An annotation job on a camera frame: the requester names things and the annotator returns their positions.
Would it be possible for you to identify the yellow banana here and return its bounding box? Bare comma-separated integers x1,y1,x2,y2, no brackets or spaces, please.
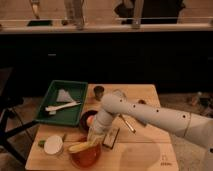
68,141,98,153

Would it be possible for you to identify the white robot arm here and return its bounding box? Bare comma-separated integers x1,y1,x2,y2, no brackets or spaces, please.
88,92,213,150

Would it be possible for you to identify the red bowl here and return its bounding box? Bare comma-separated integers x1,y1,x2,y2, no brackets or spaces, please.
68,144,101,169

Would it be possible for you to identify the dark round plate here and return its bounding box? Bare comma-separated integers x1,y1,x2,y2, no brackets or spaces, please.
79,110,97,131

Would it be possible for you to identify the white cup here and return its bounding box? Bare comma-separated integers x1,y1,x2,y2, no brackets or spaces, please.
44,135,63,155

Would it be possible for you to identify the green plastic tray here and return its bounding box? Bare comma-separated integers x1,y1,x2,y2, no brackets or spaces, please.
36,80,88,127

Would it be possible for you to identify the small metal cup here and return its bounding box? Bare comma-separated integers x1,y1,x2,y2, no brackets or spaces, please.
93,86,104,101

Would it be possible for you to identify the clear folded bag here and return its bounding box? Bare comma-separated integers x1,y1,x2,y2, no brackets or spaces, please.
56,89,73,102

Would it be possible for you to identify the white plastic utensil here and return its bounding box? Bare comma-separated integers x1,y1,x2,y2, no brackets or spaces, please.
45,102,81,112

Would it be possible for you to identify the green small object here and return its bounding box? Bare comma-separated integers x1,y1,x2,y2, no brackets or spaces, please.
38,140,45,148

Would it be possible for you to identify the black tripod stand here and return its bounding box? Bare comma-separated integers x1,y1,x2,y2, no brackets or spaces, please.
0,69,37,165

